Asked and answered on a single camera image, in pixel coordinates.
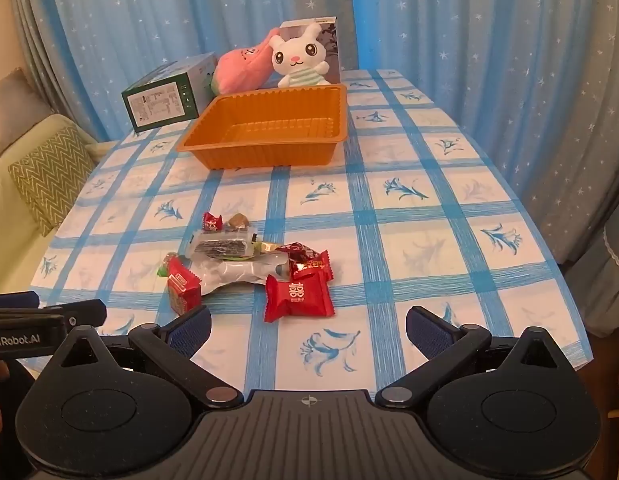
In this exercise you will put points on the brown wrapped candy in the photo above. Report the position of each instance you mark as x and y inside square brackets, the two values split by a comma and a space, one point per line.
[238, 220]

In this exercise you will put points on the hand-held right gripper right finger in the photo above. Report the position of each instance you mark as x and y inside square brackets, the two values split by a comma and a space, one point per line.
[425, 327]

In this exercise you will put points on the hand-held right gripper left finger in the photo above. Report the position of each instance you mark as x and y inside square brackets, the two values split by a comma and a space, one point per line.
[192, 331]

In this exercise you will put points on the red candy packet gold print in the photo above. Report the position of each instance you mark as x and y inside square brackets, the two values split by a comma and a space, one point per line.
[314, 269]

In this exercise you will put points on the green zigzag cushion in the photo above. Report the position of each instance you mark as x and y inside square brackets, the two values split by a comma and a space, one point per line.
[49, 180]

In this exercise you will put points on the dark snack packet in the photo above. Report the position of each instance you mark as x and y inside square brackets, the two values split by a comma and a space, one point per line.
[222, 250]

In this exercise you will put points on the grey pleated curtain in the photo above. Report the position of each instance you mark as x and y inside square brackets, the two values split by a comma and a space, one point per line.
[34, 35]

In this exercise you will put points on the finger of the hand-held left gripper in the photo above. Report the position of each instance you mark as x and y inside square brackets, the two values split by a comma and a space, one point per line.
[19, 298]
[82, 311]

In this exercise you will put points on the green and white carton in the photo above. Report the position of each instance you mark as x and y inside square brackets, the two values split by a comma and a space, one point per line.
[162, 97]

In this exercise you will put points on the blue star curtain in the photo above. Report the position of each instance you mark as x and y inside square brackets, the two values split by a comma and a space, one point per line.
[164, 15]
[489, 60]

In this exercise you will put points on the red snack packet white label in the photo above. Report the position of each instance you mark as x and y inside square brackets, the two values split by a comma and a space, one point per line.
[182, 287]

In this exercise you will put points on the clear silver snack packet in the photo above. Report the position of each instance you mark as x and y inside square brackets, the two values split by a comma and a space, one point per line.
[239, 271]

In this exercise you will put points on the orange plastic tray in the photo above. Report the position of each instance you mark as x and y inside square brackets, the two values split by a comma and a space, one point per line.
[269, 127]

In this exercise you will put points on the blue checked floral tablecloth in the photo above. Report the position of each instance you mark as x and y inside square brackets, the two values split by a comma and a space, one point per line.
[389, 240]

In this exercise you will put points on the white rabbit plush toy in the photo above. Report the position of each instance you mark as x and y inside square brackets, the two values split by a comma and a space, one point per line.
[297, 60]

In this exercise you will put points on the grey brown cushion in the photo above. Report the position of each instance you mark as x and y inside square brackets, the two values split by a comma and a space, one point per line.
[14, 110]

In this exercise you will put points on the grey chair cover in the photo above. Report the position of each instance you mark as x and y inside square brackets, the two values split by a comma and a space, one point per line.
[609, 270]

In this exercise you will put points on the red square candy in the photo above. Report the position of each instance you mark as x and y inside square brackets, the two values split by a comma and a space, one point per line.
[298, 300]

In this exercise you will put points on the grey and white box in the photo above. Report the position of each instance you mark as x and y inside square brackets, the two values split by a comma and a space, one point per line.
[334, 45]

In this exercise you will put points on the green wrapped candy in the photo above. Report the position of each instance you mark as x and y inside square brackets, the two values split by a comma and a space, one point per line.
[163, 269]

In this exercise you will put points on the pink plush toy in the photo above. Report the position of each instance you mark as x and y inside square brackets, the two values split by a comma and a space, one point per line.
[239, 67]

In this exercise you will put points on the small red wrapped candy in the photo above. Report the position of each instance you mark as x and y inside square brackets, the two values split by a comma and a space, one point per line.
[212, 221]

